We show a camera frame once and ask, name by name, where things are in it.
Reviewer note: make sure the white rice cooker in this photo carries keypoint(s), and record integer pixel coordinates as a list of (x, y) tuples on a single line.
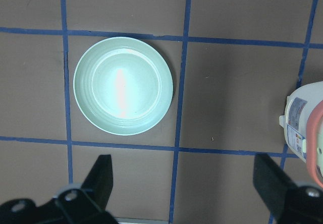
[(302, 124)]

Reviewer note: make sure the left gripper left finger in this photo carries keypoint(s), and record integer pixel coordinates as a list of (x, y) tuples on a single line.
[(84, 204)]

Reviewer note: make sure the left green plate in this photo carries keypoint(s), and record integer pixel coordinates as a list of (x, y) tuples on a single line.
[(123, 86)]

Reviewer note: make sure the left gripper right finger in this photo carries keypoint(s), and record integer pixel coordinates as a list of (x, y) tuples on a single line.
[(286, 201)]

